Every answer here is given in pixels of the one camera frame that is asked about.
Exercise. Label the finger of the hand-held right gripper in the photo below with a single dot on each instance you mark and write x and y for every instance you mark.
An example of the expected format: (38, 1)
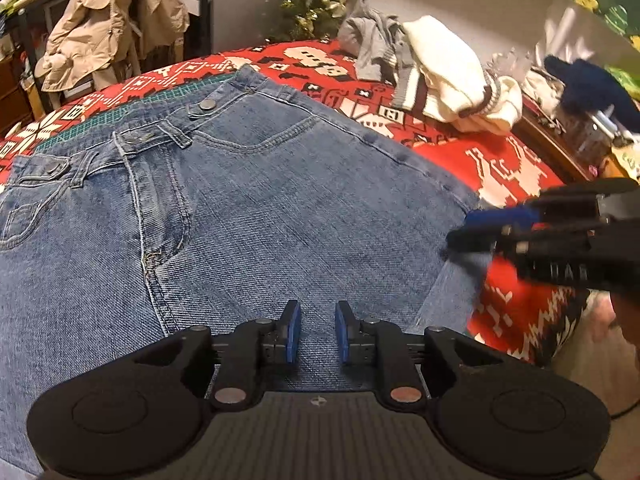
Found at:
(500, 217)
(480, 241)

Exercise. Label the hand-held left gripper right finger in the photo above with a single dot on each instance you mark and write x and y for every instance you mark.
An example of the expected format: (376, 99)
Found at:
(342, 332)

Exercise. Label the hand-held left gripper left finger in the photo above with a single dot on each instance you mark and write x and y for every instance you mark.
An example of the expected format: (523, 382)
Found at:
(293, 332)

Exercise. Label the blue denim shorts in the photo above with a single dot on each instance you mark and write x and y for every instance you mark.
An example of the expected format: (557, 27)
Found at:
(250, 220)

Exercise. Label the red patterned blanket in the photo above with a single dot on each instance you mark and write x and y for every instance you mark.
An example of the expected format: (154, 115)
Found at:
(450, 150)

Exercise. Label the wooden bedside cabinet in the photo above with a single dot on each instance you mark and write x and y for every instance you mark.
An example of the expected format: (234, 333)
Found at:
(555, 145)

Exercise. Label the clear bottle with lilac lid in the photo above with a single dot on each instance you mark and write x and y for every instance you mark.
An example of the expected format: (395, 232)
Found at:
(595, 135)

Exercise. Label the white crumpled cloth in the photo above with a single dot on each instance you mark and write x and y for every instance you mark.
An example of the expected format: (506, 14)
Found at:
(540, 90)

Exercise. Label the white knit sweater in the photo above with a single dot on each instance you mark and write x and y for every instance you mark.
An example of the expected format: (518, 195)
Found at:
(450, 75)

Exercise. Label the clear glass cup set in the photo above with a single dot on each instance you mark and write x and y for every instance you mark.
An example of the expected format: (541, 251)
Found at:
(507, 62)

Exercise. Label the navy fluffy cloth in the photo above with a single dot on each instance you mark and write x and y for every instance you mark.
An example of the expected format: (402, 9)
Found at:
(595, 90)

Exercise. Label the grey knit garment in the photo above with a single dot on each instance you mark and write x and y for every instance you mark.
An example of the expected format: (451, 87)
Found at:
(372, 40)

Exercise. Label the small Christmas tree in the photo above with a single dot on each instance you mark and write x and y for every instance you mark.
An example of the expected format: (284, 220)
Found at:
(317, 5)

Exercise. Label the green cutting mat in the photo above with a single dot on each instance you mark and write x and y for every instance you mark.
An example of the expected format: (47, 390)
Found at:
(100, 117)

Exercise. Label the grey refrigerator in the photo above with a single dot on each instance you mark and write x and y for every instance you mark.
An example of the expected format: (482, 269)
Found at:
(255, 5)

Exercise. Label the beige jacket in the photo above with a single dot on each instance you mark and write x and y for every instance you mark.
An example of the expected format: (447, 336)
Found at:
(105, 25)

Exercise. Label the wooden drawer cabinet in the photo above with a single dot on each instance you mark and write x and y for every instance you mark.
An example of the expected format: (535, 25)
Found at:
(15, 95)

